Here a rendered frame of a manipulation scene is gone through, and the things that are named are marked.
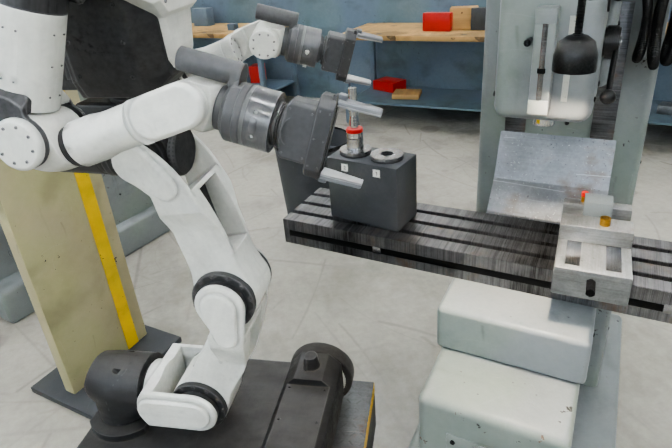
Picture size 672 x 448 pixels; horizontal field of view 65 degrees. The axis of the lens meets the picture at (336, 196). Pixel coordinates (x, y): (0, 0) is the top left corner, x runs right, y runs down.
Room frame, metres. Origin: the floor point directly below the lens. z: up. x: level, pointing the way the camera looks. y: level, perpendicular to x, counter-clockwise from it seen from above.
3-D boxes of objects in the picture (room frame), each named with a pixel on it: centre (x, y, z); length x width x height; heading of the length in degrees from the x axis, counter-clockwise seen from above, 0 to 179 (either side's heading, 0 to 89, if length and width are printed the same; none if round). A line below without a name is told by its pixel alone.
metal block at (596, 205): (1.09, -0.61, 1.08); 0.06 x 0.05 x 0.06; 63
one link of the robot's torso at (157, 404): (1.04, 0.41, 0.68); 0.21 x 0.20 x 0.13; 78
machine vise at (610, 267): (1.06, -0.60, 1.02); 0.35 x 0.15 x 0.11; 153
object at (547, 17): (1.06, -0.43, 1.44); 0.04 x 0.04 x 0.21; 61
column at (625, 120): (1.69, -0.79, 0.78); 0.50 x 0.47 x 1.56; 151
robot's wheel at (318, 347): (1.24, 0.09, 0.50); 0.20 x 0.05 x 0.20; 78
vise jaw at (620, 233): (1.04, -0.58, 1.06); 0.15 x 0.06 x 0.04; 63
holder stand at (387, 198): (1.36, -0.11, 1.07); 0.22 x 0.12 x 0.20; 54
